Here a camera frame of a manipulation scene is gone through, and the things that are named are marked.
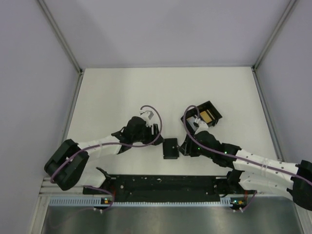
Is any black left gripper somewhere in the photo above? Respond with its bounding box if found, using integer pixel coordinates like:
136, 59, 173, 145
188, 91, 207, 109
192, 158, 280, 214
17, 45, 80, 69
132, 123, 164, 146

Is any black leather card holder wallet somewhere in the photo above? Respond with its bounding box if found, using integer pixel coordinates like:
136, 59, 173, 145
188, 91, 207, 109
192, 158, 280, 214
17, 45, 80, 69
162, 138, 179, 159

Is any black plastic card tray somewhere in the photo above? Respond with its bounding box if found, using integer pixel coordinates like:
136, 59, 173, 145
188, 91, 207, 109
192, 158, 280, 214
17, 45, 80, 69
186, 101, 222, 134

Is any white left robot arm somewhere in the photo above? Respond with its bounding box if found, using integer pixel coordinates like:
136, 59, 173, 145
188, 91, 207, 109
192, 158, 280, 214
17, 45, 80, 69
44, 116, 163, 194

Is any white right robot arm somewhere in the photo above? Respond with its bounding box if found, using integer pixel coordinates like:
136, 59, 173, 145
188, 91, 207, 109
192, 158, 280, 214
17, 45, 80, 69
179, 131, 312, 211

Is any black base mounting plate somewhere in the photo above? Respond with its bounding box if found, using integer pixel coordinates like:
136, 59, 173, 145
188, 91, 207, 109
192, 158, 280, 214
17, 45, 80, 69
82, 173, 258, 203

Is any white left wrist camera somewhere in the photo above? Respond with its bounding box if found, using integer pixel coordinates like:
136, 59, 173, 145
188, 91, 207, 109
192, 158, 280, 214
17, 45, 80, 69
139, 111, 154, 122

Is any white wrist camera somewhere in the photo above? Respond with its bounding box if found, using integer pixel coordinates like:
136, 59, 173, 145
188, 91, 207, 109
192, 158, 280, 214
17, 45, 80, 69
139, 111, 154, 122
194, 118, 209, 132

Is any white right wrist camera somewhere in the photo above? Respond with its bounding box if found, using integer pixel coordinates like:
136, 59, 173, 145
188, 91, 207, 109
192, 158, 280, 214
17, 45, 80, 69
194, 118, 209, 132

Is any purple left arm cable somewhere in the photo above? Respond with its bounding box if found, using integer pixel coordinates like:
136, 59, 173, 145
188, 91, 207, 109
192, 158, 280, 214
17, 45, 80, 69
50, 105, 163, 213

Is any white slotted cable duct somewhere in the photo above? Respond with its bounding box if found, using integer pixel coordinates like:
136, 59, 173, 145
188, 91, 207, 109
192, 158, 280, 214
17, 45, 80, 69
49, 196, 244, 208

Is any aluminium front rail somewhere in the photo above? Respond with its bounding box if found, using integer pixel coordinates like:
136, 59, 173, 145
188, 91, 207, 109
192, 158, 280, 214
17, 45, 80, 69
39, 177, 83, 196

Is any aluminium left frame post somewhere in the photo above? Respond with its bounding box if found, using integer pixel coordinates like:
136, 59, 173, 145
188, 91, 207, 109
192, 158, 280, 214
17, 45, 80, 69
36, 0, 83, 75

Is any aluminium frame post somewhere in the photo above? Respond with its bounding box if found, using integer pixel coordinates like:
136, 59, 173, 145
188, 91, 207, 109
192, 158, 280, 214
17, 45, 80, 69
252, 0, 300, 72
36, 0, 83, 75

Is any aluminium right frame post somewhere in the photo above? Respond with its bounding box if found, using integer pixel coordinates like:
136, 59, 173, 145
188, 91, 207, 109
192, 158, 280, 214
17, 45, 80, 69
252, 0, 300, 72

